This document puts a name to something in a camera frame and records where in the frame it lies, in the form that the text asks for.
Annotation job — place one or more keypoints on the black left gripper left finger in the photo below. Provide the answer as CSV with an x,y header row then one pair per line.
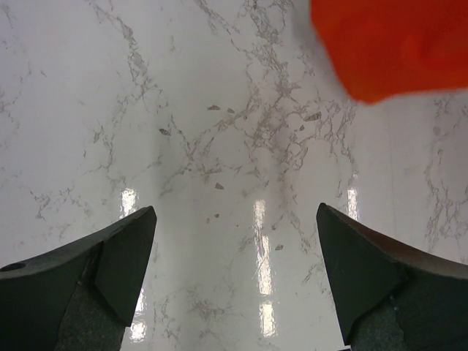
x,y
80,296

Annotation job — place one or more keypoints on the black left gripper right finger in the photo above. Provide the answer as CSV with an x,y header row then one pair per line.
x,y
389,295

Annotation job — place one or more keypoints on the orange t shirt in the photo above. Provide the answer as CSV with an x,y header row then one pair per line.
x,y
380,49

